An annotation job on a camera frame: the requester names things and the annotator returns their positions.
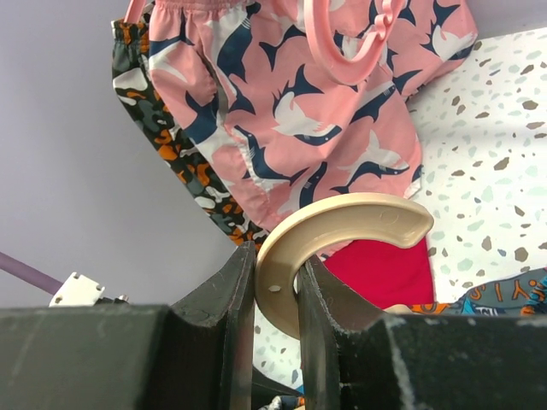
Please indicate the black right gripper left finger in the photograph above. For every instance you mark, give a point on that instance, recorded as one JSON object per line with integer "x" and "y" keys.
{"x": 195, "y": 354}

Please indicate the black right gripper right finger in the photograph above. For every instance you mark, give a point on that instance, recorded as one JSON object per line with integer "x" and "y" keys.
{"x": 406, "y": 363}

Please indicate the beige wooden hanger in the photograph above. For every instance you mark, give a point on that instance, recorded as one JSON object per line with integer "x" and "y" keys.
{"x": 321, "y": 225}

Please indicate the pink shark shorts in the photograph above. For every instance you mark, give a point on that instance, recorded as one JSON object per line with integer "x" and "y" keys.
{"x": 240, "y": 79}

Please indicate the pink empty hanger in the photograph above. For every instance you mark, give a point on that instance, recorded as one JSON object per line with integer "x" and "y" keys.
{"x": 347, "y": 60}

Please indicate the black orange camo shorts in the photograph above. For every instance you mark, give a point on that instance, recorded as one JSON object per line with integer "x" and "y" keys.
{"x": 132, "y": 85}

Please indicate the pink hanger far left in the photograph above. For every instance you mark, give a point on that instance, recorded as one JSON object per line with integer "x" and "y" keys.
{"x": 134, "y": 11}

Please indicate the red folded cloth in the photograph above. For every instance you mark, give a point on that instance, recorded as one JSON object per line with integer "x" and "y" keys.
{"x": 384, "y": 274}

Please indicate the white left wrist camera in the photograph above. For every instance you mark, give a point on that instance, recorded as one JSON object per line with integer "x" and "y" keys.
{"x": 81, "y": 291}

